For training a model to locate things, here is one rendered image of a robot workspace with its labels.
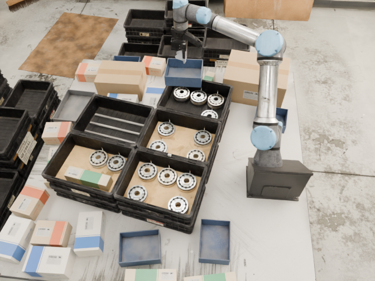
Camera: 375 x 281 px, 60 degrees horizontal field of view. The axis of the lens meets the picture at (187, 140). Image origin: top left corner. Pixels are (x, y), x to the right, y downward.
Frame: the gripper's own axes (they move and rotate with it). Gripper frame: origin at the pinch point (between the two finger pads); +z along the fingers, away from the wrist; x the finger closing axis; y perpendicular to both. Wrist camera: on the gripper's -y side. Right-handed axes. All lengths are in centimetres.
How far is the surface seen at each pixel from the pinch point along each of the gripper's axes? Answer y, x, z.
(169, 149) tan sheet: 4, 37, 34
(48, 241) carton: 55, 94, 46
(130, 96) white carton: 37, -4, 33
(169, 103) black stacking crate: 9.8, 3.2, 30.1
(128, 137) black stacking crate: 29, 32, 33
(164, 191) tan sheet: 2, 64, 37
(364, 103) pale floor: -157, -104, 102
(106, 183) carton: 31, 67, 31
